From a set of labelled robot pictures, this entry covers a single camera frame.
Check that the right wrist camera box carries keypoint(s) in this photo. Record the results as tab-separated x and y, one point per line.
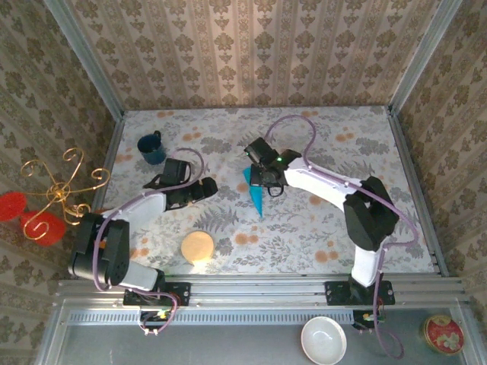
260	150

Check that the red round tin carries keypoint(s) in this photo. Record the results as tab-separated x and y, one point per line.
444	335

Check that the aluminium frame rail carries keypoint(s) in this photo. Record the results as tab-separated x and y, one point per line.
258	289

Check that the white bowl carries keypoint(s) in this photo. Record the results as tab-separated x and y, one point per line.
323	340

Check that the round cork coaster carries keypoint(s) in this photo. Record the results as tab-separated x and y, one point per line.
197	247

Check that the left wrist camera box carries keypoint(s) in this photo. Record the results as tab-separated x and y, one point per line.
177	171

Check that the small black circuit board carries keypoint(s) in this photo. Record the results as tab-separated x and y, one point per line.
361	321
154	317

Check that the aluminium corner post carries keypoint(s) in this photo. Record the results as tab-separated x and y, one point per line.
420	57
88	57

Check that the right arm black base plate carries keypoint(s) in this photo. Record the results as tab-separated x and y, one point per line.
336	294

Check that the floral patterned tablecloth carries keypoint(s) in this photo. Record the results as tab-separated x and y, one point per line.
285	243

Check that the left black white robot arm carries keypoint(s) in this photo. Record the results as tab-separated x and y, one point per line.
114	258

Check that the dark blue mug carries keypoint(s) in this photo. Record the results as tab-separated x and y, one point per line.
152	150

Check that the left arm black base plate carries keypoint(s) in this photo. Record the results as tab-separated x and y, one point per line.
179	294

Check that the red round ornament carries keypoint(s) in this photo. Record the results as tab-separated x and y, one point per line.
11	205
49	228

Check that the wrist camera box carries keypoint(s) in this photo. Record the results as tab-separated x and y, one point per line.
177	171
260	150

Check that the aluminium side rail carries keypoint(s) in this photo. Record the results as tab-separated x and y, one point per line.
110	152
418	190

